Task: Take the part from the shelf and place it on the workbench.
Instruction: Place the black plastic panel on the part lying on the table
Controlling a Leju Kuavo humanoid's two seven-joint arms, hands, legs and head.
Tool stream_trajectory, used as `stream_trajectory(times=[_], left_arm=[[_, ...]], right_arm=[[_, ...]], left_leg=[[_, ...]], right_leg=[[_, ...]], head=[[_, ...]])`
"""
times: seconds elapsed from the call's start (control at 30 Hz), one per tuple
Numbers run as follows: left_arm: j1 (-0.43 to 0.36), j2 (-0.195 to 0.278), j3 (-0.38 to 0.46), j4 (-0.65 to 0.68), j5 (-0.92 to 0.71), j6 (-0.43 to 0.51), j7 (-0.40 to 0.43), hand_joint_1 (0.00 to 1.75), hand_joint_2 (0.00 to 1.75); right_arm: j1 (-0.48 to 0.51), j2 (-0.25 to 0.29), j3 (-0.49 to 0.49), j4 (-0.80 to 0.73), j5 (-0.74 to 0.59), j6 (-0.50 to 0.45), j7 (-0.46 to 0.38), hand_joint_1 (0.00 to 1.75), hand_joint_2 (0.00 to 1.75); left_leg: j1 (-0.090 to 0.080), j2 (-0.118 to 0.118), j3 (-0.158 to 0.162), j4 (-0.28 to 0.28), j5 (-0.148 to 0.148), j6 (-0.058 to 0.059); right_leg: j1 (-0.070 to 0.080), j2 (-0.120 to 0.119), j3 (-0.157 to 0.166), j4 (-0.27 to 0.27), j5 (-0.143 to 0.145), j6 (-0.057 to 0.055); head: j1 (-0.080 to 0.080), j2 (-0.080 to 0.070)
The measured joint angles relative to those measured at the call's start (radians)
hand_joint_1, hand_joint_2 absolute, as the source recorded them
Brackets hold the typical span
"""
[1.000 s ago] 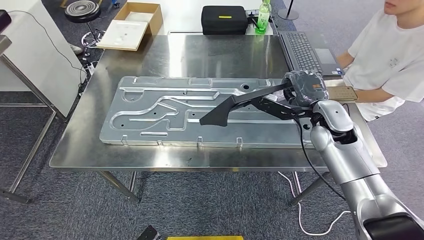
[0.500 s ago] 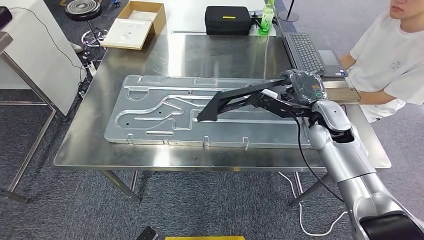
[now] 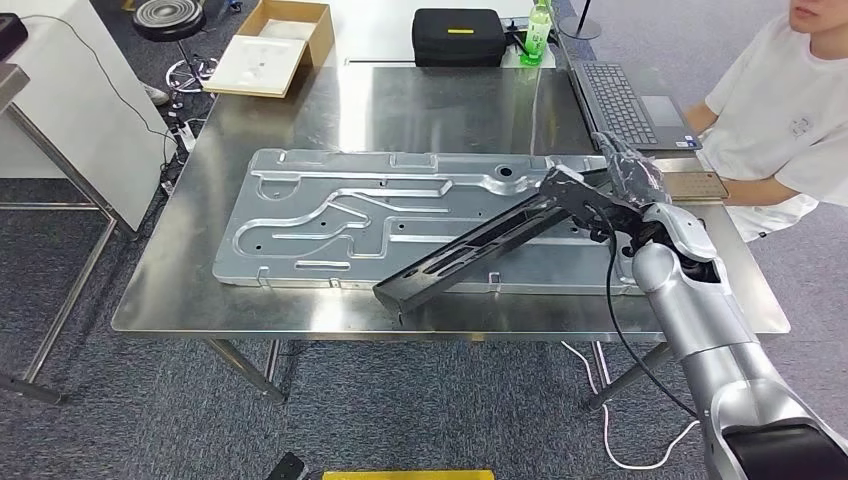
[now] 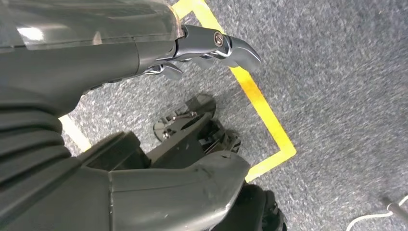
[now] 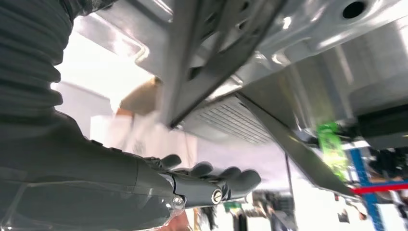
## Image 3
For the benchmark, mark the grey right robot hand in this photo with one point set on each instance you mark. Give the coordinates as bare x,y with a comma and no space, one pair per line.
632,175

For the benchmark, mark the long black plastic part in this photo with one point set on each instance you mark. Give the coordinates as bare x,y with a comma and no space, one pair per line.
464,258

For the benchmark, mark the person's forearm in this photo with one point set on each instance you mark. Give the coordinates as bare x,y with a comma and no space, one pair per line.
762,192
701,119

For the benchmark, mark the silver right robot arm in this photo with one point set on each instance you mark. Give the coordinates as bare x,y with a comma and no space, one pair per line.
715,331

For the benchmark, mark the stainless steel workbench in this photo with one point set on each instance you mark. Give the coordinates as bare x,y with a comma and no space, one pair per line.
430,106

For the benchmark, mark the brown smartphone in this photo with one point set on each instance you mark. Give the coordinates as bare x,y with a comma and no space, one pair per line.
696,185

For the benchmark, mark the grey laptop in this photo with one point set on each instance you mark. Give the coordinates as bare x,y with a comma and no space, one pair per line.
623,106

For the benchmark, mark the black round stand base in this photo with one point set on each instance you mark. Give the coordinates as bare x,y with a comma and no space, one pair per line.
580,28

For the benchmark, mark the person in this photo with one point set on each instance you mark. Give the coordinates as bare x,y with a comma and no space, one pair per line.
782,112

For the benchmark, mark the green drink bottle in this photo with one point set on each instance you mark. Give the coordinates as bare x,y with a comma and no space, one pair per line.
535,36

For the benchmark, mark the black zip case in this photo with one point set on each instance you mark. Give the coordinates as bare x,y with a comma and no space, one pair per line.
457,40

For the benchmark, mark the clear plastic tray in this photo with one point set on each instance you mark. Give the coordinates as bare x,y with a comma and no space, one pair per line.
318,225

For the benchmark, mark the brown cardboard box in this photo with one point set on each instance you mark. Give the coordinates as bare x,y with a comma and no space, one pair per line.
318,33

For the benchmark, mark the yellow floor tape square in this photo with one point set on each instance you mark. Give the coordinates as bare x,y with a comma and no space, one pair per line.
411,476

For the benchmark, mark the white foam insert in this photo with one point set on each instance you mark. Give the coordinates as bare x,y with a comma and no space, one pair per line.
255,63

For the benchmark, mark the small white power strip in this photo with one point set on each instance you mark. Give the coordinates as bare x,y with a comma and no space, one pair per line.
185,137

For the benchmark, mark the chrome metal rings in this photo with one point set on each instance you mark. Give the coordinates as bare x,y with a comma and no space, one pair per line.
192,74

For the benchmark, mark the black robot foot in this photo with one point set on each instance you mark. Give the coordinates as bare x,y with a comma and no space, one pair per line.
286,467

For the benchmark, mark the pale shoe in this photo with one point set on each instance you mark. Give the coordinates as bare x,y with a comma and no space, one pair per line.
157,96

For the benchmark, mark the black round stool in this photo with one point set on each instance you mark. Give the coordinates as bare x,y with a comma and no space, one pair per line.
169,16

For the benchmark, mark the white steel side table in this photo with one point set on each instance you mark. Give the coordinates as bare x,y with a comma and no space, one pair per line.
66,112

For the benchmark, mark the black device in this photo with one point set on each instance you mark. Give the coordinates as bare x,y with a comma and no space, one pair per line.
10,33

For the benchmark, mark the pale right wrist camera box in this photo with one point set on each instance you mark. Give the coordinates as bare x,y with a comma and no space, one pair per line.
583,199

